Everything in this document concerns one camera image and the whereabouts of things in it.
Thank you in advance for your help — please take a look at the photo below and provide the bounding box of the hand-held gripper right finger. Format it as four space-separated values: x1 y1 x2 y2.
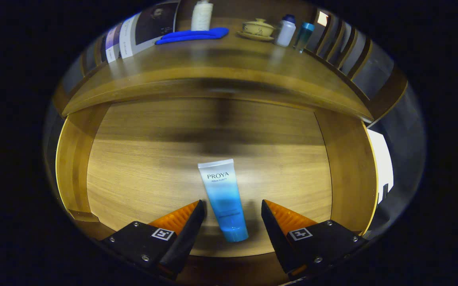
261 199 369 280

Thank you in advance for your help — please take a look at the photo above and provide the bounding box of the blue folded cloth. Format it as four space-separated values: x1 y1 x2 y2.
155 27 229 45

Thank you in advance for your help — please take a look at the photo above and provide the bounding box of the white bottle with blue cap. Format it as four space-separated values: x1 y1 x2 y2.
275 14 296 47

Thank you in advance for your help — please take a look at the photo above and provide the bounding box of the wooden drawer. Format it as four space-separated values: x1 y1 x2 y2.
55 97 379 286

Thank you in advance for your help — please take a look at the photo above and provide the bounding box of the purple book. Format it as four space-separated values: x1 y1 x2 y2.
105 24 123 63

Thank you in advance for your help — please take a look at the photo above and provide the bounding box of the white pump bottle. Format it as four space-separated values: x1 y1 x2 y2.
190 0 213 31

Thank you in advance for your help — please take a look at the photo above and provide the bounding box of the blue and white cosmetic tube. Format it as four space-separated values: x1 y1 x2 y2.
198 159 249 243

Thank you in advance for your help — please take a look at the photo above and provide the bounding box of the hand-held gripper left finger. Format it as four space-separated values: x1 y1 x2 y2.
101 200 206 280

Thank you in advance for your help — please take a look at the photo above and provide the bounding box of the yellow lidded teacup with saucer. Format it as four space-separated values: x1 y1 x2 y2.
237 18 275 41

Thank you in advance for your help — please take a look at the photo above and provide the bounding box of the white book with portrait cover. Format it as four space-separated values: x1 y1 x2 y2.
120 2 180 59

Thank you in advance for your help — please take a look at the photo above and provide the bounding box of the white plastic drawer unit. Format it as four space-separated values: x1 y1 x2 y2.
366 129 394 204

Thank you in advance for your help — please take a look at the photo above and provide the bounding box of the slim teal bottle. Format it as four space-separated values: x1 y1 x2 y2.
294 22 315 53

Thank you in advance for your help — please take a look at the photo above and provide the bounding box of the wooden countertop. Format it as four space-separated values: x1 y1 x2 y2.
61 18 374 122

